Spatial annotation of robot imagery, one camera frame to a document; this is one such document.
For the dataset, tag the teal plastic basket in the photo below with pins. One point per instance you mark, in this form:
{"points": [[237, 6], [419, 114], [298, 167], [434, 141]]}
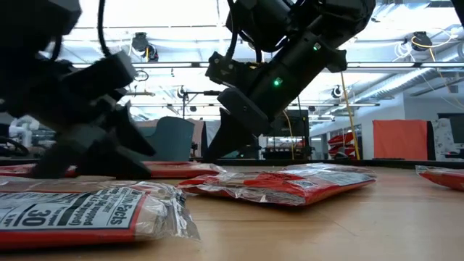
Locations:
{"points": [[174, 141]]}

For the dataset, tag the white patterned board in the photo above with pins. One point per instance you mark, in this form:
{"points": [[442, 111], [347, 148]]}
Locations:
{"points": [[440, 137]]}

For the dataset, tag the red stacked bins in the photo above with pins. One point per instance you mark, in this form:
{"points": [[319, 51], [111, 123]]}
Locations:
{"points": [[340, 139]]}

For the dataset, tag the red Orville popcorn bag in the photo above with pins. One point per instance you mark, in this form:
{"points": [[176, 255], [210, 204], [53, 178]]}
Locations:
{"points": [[181, 171], [326, 167], [290, 190], [18, 171], [72, 214], [446, 179]]}

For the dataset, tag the black tall stand frame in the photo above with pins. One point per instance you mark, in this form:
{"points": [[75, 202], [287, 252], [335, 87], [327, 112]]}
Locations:
{"points": [[203, 93]]}

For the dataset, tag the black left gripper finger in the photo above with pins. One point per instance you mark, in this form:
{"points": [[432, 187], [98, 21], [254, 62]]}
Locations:
{"points": [[130, 137], [98, 159]]}

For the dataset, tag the orange fabric panel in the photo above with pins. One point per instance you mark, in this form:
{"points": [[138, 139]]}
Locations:
{"points": [[398, 139]]}

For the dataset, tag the silver ceiling duct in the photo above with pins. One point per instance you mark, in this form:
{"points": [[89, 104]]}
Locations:
{"points": [[417, 81]]}

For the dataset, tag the black table frame rail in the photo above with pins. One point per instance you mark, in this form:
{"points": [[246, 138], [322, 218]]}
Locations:
{"points": [[391, 163]]}

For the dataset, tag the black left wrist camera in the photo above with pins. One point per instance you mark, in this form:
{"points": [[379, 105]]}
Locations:
{"points": [[101, 74]]}

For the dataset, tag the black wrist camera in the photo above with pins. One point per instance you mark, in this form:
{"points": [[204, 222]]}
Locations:
{"points": [[228, 70], [101, 74]]}

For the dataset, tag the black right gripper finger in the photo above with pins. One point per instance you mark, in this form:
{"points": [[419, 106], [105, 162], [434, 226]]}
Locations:
{"points": [[232, 141], [223, 123]]}

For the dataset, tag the distant dark equipment table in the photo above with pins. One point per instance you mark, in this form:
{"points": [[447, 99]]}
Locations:
{"points": [[286, 152]]}

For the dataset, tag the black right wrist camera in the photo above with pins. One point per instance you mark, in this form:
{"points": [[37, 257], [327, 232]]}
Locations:
{"points": [[228, 70]]}

